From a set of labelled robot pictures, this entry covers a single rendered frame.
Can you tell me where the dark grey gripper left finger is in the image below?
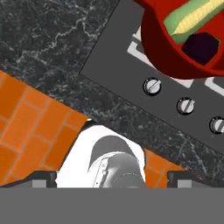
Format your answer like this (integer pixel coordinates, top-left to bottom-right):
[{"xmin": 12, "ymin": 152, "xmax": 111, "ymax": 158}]
[{"xmin": 0, "ymin": 170, "xmax": 58, "ymax": 189}]

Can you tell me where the red bowl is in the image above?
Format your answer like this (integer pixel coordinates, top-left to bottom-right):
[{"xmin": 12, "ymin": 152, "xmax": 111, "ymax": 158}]
[{"xmin": 133, "ymin": 0, "xmax": 224, "ymax": 81}]

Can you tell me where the silver hob knob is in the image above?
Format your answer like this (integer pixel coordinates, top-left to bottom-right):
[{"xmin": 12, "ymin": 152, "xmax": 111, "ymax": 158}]
[
  {"xmin": 176, "ymin": 96, "xmax": 197, "ymax": 116},
  {"xmin": 142, "ymin": 76, "xmax": 164, "ymax": 97},
  {"xmin": 208, "ymin": 115, "xmax": 224, "ymax": 136}
]

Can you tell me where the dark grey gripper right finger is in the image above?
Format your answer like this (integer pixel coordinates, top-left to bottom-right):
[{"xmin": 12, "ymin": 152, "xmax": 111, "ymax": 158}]
[{"xmin": 166, "ymin": 170, "xmax": 219, "ymax": 189}]

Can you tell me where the dark purple eggplant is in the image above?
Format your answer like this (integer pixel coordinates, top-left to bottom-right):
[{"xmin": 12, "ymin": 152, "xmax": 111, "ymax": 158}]
[{"xmin": 181, "ymin": 31, "xmax": 221, "ymax": 67}]

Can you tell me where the dark grey hob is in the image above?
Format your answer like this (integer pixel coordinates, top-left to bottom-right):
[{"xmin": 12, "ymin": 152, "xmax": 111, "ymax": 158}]
[{"xmin": 80, "ymin": 0, "xmax": 224, "ymax": 156}]

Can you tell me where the yellow corn with green husk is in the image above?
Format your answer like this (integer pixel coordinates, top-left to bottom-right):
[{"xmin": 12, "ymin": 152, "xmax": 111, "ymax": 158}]
[{"xmin": 162, "ymin": 0, "xmax": 224, "ymax": 46}]

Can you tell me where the white and grey round object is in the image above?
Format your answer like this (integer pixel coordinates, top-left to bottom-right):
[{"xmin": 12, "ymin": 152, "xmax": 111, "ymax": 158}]
[{"xmin": 56, "ymin": 117, "xmax": 147, "ymax": 189}]

